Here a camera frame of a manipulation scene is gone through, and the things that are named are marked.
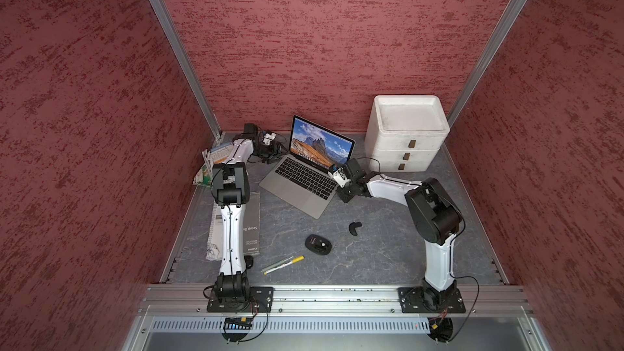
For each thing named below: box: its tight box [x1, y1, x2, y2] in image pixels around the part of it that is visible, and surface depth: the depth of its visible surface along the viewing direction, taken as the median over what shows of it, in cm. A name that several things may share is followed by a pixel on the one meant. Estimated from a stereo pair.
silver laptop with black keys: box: [259, 115, 356, 220], surface depth 103 cm
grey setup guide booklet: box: [242, 191, 261, 256], surface depth 89 cm
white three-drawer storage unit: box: [364, 95, 451, 173], surface depth 98 cm
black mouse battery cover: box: [348, 221, 363, 237], surface depth 91 cm
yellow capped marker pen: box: [263, 255, 305, 276], surface depth 81 cm
